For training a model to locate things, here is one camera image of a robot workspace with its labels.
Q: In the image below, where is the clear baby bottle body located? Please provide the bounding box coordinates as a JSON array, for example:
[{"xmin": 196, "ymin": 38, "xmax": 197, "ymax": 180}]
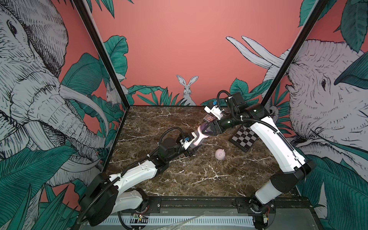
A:
[{"xmin": 190, "ymin": 127, "xmax": 209, "ymax": 148}]

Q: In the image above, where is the purple bottle collar with nipple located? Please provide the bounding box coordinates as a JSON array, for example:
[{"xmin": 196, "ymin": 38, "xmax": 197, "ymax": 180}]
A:
[{"xmin": 200, "ymin": 123, "xmax": 211, "ymax": 135}]

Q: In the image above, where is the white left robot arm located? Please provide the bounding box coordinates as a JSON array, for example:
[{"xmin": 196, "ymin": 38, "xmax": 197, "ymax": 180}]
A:
[{"xmin": 72, "ymin": 127, "xmax": 207, "ymax": 230}]

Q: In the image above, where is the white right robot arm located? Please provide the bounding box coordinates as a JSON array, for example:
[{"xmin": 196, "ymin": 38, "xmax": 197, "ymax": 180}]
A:
[{"xmin": 203, "ymin": 91, "xmax": 316, "ymax": 213}]

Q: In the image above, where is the black white checkerboard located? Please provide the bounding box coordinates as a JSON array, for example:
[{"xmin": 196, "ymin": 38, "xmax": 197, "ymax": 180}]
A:
[{"xmin": 229, "ymin": 126, "xmax": 259, "ymax": 152}]

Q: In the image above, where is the pink pig-shaped bottle cap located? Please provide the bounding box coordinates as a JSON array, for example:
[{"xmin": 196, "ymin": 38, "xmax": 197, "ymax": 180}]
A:
[{"xmin": 215, "ymin": 149, "xmax": 226, "ymax": 161}]

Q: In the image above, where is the white vented strip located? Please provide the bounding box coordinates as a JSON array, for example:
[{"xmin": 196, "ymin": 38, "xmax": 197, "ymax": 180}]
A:
[{"xmin": 109, "ymin": 215, "xmax": 255, "ymax": 228}]

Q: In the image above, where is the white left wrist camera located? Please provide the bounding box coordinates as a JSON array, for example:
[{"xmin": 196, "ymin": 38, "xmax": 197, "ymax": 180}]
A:
[{"xmin": 179, "ymin": 134, "xmax": 197, "ymax": 150}]

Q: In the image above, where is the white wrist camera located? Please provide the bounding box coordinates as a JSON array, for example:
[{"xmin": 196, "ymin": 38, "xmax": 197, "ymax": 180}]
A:
[
  {"xmin": 205, "ymin": 101, "xmax": 224, "ymax": 120},
  {"xmin": 179, "ymin": 134, "xmax": 197, "ymax": 150}
]

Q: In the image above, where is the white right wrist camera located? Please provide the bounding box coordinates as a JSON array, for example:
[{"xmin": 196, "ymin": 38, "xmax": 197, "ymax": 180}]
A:
[{"xmin": 205, "ymin": 101, "xmax": 224, "ymax": 120}]

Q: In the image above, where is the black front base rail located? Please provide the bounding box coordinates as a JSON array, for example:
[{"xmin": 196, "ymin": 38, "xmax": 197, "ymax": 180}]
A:
[{"xmin": 145, "ymin": 196, "xmax": 312, "ymax": 215}]

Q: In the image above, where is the black right frame post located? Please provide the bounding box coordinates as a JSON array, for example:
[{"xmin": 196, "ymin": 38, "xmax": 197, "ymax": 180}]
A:
[{"xmin": 261, "ymin": 0, "xmax": 329, "ymax": 106}]

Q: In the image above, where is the black frame post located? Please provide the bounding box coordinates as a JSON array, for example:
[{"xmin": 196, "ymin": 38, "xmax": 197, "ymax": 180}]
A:
[
  {"xmin": 261, "ymin": 0, "xmax": 329, "ymax": 106},
  {"xmin": 72, "ymin": 0, "xmax": 130, "ymax": 110}
]

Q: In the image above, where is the black left frame post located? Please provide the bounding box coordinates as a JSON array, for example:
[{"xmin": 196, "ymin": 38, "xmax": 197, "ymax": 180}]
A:
[{"xmin": 72, "ymin": 0, "xmax": 130, "ymax": 110}]

